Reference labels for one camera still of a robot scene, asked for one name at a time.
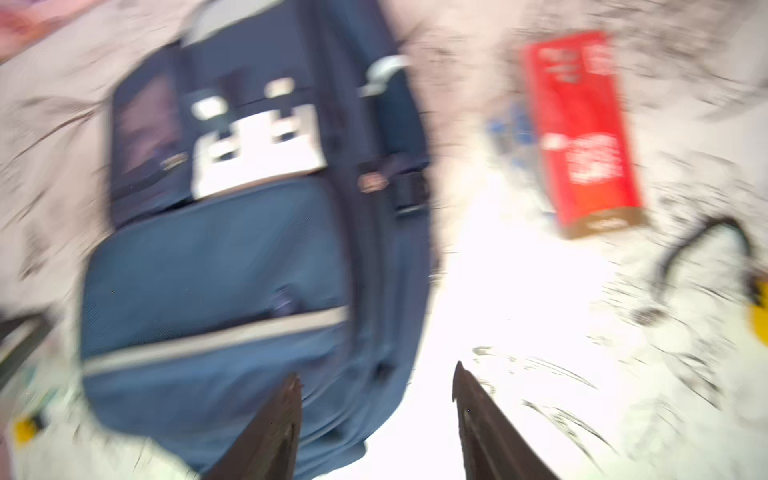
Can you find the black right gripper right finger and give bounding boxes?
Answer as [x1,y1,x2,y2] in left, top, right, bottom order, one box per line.
[452,363,557,480]

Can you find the yellow tape measure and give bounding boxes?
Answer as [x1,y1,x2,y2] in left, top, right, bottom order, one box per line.
[650,215,767,345]

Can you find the navy blue student backpack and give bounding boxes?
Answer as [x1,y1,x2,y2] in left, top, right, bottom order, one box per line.
[80,1,432,479]

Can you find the yellow handled pliers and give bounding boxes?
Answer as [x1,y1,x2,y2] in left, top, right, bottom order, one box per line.
[11,389,58,447]

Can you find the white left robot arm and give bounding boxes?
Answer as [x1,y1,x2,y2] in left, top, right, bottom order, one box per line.
[1,311,52,389]

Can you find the red pencil box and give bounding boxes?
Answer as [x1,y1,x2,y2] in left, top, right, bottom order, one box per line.
[521,30,647,239]

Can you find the clear plastic pen case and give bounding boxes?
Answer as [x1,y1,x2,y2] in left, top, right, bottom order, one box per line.
[486,97,554,217]

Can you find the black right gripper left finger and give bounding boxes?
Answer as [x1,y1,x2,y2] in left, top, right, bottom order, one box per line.
[202,373,302,480]

